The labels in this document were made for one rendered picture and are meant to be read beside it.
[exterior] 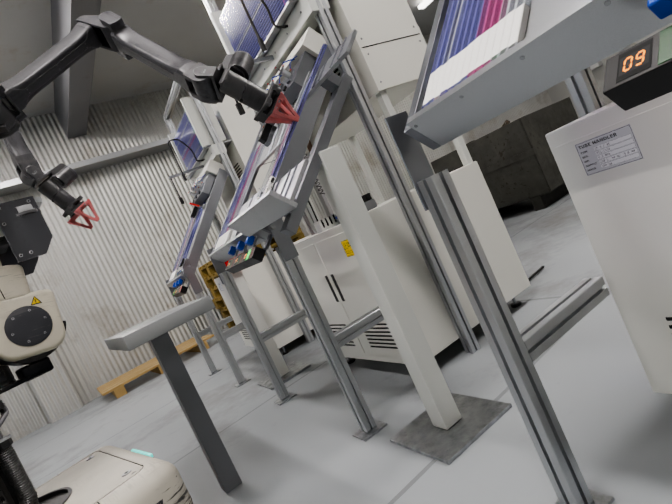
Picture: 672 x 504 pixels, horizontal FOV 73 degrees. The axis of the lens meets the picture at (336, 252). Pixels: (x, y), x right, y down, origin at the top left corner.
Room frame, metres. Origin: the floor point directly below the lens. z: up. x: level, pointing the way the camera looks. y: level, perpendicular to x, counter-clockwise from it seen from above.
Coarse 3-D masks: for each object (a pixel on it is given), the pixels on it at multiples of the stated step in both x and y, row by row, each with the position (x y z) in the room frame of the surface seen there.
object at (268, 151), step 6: (294, 102) 1.76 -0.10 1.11; (276, 126) 1.91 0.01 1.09; (282, 126) 1.79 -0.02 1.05; (276, 132) 1.85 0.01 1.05; (282, 132) 1.72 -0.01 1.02; (276, 138) 1.80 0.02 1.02; (258, 144) 2.15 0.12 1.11; (270, 144) 1.86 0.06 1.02; (276, 144) 1.74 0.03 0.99; (264, 150) 1.93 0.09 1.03; (270, 150) 1.80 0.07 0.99; (264, 156) 1.88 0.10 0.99; (270, 156) 1.81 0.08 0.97; (264, 162) 1.87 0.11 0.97; (258, 168) 1.94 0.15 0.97
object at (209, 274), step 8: (272, 240) 5.86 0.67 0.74; (296, 240) 5.34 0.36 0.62; (272, 248) 5.69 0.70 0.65; (208, 264) 5.02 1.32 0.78; (200, 272) 5.41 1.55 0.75; (208, 272) 5.14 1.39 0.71; (216, 272) 4.96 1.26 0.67; (208, 280) 5.37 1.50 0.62; (216, 288) 5.23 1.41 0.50; (216, 296) 5.35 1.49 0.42; (216, 304) 5.36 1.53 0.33; (224, 304) 5.15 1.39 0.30; (224, 312) 5.38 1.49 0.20
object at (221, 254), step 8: (256, 232) 1.45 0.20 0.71; (264, 232) 1.43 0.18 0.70; (232, 240) 1.63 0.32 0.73; (240, 240) 1.60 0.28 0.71; (264, 240) 1.51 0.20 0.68; (224, 248) 1.77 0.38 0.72; (248, 248) 1.66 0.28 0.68; (216, 256) 1.94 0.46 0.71; (224, 256) 1.89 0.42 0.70; (232, 256) 1.85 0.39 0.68
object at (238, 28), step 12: (228, 0) 1.96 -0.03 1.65; (252, 0) 1.81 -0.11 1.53; (264, 0) 1.74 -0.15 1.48; (276, 0) 1.68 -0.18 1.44; (228, 12) 2.00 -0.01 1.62; (240, 12) 1.92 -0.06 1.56; (252, 12) 1.84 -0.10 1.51; (264, 12) 1.77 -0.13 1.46; (276, 12) 1.71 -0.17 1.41; (228, 24) 2.04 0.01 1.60; (240, 24) 1.95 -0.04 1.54; (264, 24) 1.80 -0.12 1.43; (228, 36) 2.08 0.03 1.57; (240, 36) 1.99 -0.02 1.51; (252, 36) 1.91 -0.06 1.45; (264, 36) 1.83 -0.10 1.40; (240, 48) 2.03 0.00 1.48; (252, 48) 1.95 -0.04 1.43
